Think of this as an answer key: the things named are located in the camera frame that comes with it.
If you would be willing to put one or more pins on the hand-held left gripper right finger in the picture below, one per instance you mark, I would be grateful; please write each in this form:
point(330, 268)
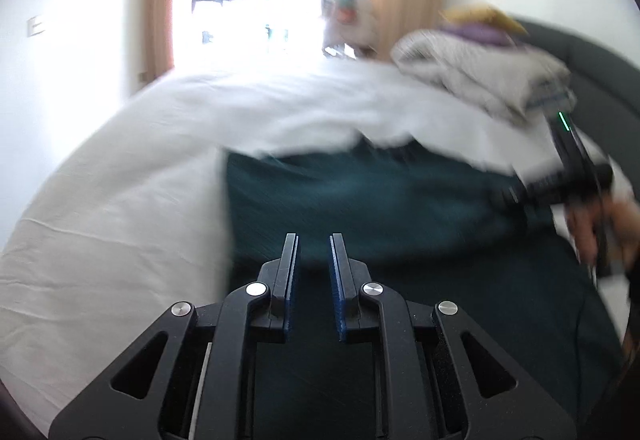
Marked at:
point(337, 290)

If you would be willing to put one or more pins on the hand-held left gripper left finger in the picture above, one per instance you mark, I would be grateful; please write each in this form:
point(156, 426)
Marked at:
point(290, 300)

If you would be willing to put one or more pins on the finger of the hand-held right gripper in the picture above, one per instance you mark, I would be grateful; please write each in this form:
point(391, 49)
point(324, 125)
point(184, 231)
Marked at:
point(530, 194)

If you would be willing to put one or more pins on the dark green sweater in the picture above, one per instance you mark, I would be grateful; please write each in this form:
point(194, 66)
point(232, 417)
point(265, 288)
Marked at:
point(400, 210)

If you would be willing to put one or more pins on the person's right hand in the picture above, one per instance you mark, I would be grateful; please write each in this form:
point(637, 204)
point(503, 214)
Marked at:
point(582, 230)

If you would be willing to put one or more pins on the dark grey headboard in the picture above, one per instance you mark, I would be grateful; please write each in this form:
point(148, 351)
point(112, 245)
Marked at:
point(600, 70)

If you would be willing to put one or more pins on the folded white duvet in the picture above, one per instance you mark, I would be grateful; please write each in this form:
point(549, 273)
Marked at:
point(465, 65)

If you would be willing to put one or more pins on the purple cloth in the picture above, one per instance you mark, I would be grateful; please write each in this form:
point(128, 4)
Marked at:
point(480, 34)

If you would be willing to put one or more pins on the yellow pillow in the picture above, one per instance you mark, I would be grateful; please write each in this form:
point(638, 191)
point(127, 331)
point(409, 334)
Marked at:
point(480, 13)

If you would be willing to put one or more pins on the white bed sheet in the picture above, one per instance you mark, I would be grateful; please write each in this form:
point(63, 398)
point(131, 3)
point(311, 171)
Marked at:
point(125, 195)

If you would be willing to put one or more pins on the white wall socket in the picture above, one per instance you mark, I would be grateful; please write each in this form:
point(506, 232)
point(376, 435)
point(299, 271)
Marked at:
point(36, 25)
point(142, 76)

